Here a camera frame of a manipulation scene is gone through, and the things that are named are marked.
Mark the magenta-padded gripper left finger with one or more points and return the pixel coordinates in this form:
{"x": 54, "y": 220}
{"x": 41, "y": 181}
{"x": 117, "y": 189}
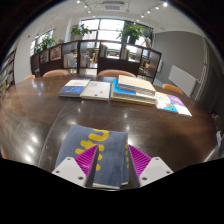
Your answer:
{"x": 68, "y": 170}

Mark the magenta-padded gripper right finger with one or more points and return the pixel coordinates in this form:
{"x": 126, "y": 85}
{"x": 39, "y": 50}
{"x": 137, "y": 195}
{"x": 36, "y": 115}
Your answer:
{"x": 155, "y": 170}

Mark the grey towel with yellow letters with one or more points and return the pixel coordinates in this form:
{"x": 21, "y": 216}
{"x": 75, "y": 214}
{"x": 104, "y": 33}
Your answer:
{"x": 111, "y": 156}

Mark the light blue magazine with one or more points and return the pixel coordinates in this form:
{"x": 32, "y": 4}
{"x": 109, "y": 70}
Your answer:
{"x": 165, "y": 103}

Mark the purple magazine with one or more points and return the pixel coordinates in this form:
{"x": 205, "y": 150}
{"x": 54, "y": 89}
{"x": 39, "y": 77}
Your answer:
{"x": 180, "y": 106}

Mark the dark blue book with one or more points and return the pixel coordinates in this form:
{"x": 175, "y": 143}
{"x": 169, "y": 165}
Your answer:
{"x": 73, "y": 88}

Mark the white book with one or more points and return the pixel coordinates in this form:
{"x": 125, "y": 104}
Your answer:
{"x": 96, "y": 90}

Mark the thick cream book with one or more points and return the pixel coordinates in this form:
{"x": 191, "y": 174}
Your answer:
{"x": 136, "y": 85}

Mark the low dark shelf unit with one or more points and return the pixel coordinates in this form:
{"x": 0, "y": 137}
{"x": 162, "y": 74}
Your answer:
{"x": 116, "y": 65}

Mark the potted green plant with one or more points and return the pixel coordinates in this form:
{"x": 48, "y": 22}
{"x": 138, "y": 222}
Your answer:
{"x": 132, "y": 31}
{"x": 80, "y": 30}
{"x": 46, "y": 42}

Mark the group of ceiling spotlights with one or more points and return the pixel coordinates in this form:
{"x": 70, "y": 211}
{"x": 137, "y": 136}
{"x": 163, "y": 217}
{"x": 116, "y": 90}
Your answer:
{"x": 165, "y": 4}

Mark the ceiling air conditioner unit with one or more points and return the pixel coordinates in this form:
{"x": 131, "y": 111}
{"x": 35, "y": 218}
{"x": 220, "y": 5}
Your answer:
{"x": 114, "y": 6}

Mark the white wall radiator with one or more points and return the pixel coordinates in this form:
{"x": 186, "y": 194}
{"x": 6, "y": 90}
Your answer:
{"x": 182, "y": 80}

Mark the tall wall bookshelf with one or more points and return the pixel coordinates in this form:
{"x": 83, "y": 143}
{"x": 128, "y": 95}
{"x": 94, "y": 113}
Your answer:
{"x": 6, "y": 73}

